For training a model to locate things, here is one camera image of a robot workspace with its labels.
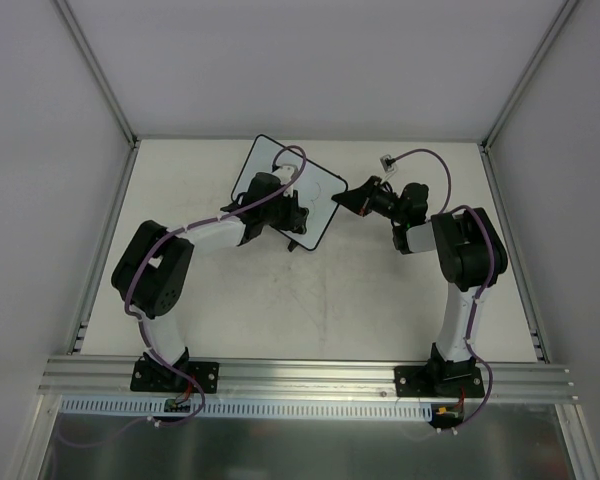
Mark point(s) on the left aluminium corner post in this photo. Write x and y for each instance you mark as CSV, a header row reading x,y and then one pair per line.
x,y
77,35

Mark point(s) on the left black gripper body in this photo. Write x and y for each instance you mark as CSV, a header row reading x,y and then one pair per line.
x,y
294,215

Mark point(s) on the white slotted cable duct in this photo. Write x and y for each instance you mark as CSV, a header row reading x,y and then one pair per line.
x,y
247,408

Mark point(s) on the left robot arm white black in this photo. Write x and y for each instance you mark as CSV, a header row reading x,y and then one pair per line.
x,y
151,273

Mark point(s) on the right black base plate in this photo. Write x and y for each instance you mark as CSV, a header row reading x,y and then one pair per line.
x,y
415,381

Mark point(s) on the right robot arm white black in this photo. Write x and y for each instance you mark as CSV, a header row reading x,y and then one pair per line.
x,y
471,257

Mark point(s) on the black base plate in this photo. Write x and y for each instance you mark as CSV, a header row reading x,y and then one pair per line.
x,y
149,376
415,381

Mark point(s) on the white whiteboard black frame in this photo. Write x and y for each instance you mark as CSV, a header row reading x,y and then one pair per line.
x,y
315,187

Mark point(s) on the aluminium corner post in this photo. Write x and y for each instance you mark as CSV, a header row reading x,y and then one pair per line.
x,y
555,28
77,35

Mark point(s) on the right aluminium corner post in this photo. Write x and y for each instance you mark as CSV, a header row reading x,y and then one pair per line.
x,y
555,28

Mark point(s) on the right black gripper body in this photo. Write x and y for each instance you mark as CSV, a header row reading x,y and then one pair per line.
x,y
371,198

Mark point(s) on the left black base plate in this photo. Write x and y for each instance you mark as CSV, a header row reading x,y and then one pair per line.
x,y
149,376

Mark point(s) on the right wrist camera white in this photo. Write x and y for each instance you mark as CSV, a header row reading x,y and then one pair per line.
x,y
389,167

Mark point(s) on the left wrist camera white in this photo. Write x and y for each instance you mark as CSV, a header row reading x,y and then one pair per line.
x,y
285,174

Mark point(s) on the right whiteboard foot black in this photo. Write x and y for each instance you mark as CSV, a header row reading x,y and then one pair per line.
x,y
292,245

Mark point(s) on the aluminium front rail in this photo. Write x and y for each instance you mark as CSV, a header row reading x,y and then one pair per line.
x,y
536,383

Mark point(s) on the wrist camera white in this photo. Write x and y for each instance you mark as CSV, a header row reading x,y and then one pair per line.
x,y
389,167
285,174

